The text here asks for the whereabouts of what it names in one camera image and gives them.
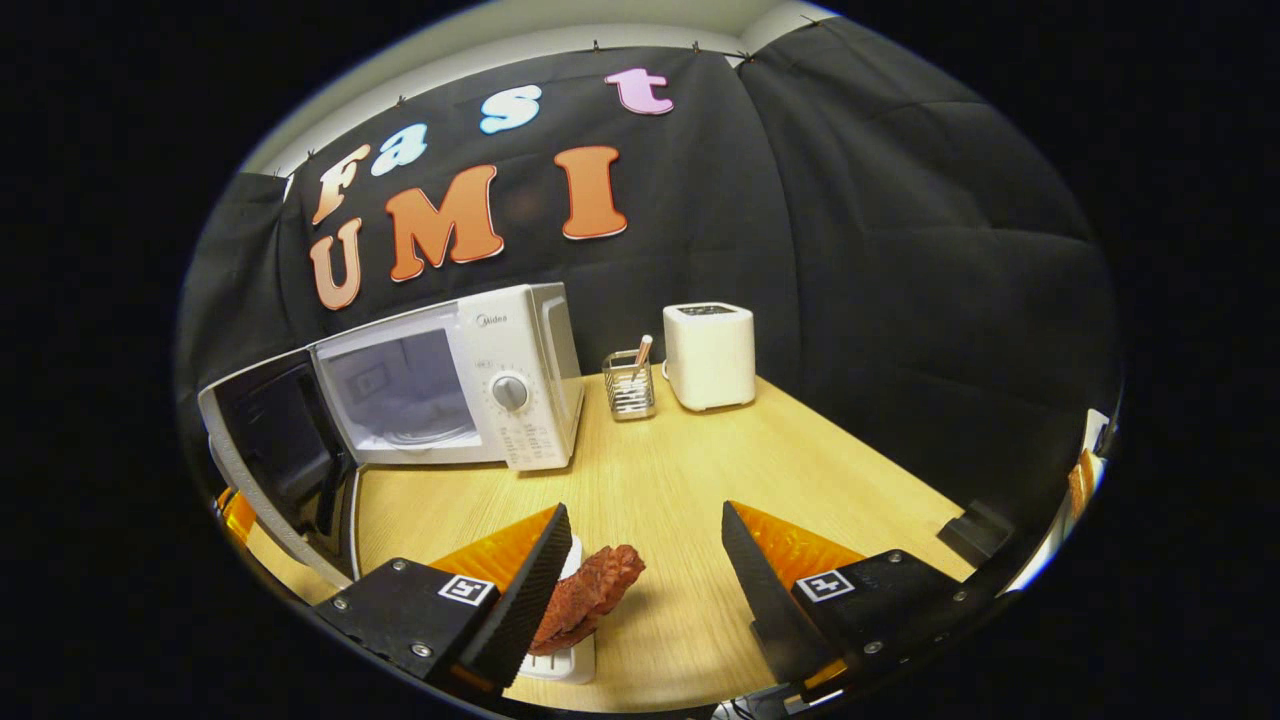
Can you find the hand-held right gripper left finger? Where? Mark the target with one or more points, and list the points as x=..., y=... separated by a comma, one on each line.
x=535, y=590

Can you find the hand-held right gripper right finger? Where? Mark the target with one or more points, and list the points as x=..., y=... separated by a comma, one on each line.
x=765, y=600

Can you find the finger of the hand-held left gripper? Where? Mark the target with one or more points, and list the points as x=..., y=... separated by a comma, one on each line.
x=238, y=515

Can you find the red braised meat piece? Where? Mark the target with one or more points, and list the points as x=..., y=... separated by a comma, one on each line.
x=590, y=590

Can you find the white microwave oven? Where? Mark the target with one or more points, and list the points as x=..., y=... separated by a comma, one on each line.
x=500, y=330

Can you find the white plastic tray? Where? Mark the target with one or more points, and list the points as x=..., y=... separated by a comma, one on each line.
x=565, y=666

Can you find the black table stand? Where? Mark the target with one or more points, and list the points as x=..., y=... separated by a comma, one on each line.
x=975, y=530

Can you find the white toaster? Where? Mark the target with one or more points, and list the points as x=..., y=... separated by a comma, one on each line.
x=710, y=360

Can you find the pink utensil stick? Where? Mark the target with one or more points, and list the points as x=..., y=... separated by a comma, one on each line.
x=641, y=356

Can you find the orange plastic part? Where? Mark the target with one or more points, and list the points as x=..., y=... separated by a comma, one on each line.
x=1082, y=480

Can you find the black backdrop cloth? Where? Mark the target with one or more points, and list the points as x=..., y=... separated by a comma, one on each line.
x=900, y=250

